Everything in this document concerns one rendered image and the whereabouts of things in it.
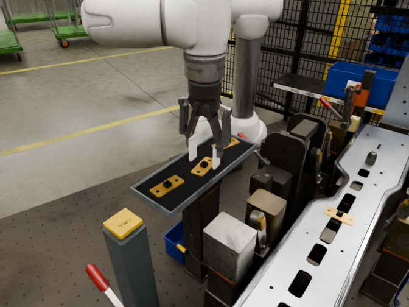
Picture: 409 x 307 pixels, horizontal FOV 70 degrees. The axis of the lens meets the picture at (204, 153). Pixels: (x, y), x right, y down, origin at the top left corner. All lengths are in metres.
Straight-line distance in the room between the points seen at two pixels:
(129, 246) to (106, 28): 0.44
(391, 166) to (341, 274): 0.56
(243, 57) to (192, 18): 0.66
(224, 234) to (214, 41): 0.41
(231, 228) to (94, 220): 0.78
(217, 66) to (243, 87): 0.67
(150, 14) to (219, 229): 0.47
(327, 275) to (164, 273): 0.57
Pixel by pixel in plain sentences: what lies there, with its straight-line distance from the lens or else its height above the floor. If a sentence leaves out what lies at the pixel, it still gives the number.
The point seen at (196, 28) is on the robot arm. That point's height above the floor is 1.52.
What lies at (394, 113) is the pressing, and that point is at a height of 1.05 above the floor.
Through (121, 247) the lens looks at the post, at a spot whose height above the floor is 1.13.
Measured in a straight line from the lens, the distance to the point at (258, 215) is 0.73.
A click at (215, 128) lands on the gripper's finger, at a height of 1.29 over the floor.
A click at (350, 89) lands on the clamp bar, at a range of 1.26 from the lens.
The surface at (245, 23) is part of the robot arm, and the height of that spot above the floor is 1.43.
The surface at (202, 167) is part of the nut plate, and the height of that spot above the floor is 1.16.
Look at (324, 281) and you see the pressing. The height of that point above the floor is 1.00.
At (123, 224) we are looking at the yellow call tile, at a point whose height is 1.16.
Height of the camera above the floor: 1.63
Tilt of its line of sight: 34 degrees down
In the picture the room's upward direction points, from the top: straight up
